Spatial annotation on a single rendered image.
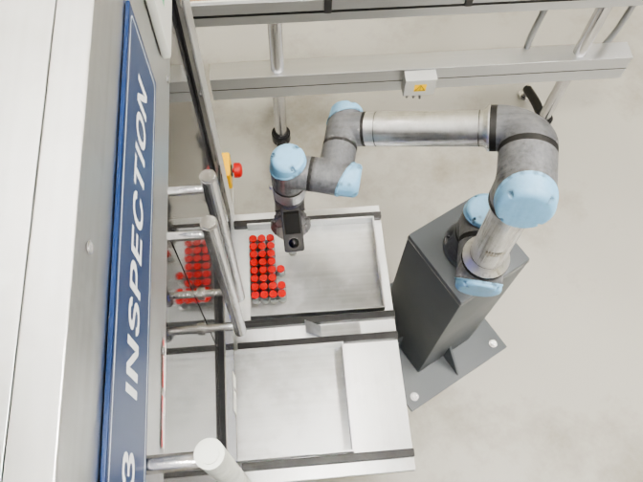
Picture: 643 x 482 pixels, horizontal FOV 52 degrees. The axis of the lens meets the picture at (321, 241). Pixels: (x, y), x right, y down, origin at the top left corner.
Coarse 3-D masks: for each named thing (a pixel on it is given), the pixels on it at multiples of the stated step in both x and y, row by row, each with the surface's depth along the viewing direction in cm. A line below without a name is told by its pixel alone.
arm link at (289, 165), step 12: (288, 144) 137; (276, 156) 135; (288, 156) 136; (300, 156) 136; (276, 168) 135; (288, 168) 134; (300, 168) 135; (276, 180) 139; (288, 180) 137; (300, 180) 137; (276, 192) 144; (288, 192) 142; (300, 192) 144
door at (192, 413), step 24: (168, 264) 80; (168, 288) 79; (168, 312) 78; (192, 312) 98; (168, 336) 77; (192, 336) 96; (168, 360) 76; (192, 360) 94; (216, 360) 124; (168, 384) 75; (192, 384) 93; (216, 384) 121; (168, 408) 74; (192, 408) 91; (216, 408) 119; (168, 432) 73; (192, 432) 90; (216, 432) 117; (168, 480) 71; (192, 480) 87
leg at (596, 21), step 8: (600, 8) 228; (608, 8) 226; (592, 16) 233; (600, 16) 230; (592, 24) 235; (600, 24) 234; (584, 32) 240; (592, 32) 237; (584, 40) 242; (592, 40) 241; (576, 48) 247; (584, 48) 245; (568, 80) 262; (560, 88) 266; (552, 96) 272; (560, 96) 270; (544, 104) 280; (552, 104) 276; (544, 112) 282; (552, 112) 281
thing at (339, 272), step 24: (312, 240) 177; (336, 240) 177; (360, 240) 177; (288, 264) 174; (312, 264) 174; (336, 264) 174; (360, 264) 174; (288, 288) 171; (312, 288) 171; (336, 288) 171; (360, 288) 171; (264, 312) 168; (288, 312) 168; (312, 312) 165; (336, 312) 166; (360, 312) 168
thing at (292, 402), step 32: (256, 352) 163; (288, 352) 164; (320, 352) 164; (256, 384) 160; (288, 384) 160; (320, 384) 160; (256, 416) 157; (288, 416) 157; (320, 416) 157; (256, 448) 154; (288, 448) 154; (320, 448) 154; (352, 448) 151
